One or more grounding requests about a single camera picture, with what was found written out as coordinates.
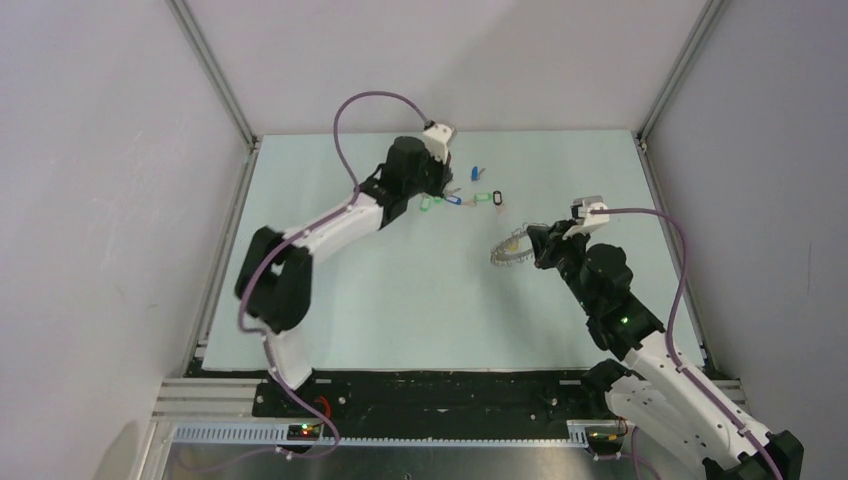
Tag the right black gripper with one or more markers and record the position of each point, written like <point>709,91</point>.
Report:
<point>547,241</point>

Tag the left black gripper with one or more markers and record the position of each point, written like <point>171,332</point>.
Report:
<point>442,176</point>

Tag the metal keyring disc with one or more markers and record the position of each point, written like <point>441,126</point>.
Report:
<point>514,249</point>

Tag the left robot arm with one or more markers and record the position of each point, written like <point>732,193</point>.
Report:
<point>274,284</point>

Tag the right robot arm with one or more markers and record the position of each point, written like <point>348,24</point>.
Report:
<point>649,381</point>

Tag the blue tag key far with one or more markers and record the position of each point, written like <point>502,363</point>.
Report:
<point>476,173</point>

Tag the black tag key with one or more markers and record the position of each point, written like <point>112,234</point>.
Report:
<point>498,202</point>

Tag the right electronics board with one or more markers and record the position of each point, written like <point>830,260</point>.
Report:
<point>608,437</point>

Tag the electronics board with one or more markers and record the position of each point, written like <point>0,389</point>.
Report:
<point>304,432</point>
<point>608,437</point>

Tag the left electronics board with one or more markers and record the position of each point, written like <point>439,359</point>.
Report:
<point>304,432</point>

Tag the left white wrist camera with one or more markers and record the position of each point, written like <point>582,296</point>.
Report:
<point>437,138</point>

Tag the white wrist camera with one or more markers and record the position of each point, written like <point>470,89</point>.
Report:
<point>588,215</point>
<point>437,138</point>

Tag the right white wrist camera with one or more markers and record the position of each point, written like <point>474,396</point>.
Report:
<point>588,215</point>

